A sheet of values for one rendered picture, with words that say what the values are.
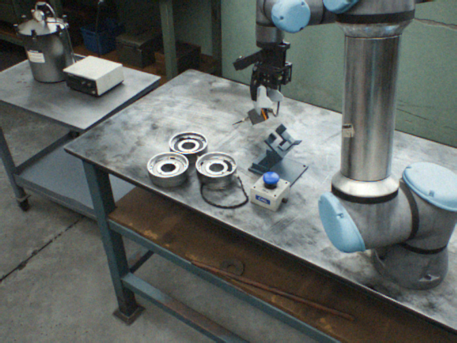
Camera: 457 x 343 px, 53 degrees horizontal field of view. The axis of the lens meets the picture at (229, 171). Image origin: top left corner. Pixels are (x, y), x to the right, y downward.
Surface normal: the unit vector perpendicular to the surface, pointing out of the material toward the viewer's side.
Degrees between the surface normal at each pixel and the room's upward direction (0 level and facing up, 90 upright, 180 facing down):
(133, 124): 0
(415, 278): 72
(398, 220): 57
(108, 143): 0
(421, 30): 90
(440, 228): 92
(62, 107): 0
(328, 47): 90
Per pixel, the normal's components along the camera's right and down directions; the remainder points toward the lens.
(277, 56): -0.62, 0.44
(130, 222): 0.00, -0.79
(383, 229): 0.25, 0.38
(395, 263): -0.72, 0.16
